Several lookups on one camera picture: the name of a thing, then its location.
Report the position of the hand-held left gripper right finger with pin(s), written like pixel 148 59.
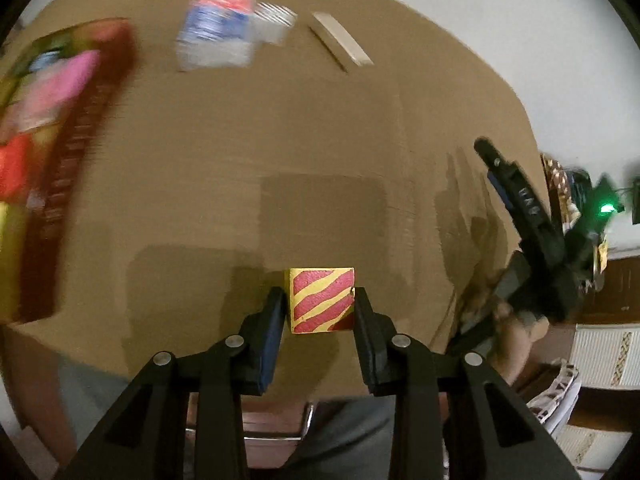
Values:
pixel 367 345

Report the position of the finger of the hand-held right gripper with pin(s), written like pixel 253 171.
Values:
pixel 525 205

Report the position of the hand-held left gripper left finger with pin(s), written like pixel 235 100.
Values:
pixel 270 345

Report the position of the red yellow striped block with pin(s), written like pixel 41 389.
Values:
pixel 320 300

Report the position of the red tin box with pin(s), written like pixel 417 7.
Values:
pixel 85 125

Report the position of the red rectangular block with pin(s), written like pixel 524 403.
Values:
pixel 14 165

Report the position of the pink block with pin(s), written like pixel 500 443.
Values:
pixel 60 85

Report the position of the person's right hand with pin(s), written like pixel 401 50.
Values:
pixel 517 345

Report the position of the brown flowered pouch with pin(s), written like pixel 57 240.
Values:
pixel 559 185

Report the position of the wooden side cabinet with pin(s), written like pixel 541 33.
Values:
pixel 620 285

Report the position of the white patterned panel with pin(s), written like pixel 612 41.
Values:
pixel 605 355

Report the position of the person's grey trousers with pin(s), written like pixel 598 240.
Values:
pixel 345 440

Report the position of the white patterned cloth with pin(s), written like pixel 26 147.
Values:
pixel 555 400

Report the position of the black white striped block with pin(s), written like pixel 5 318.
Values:
pixel 274 22

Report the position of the clear box with blue label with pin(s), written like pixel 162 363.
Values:
pixel 215 35

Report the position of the metal chair frame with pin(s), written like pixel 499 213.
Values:
pixel 280 432

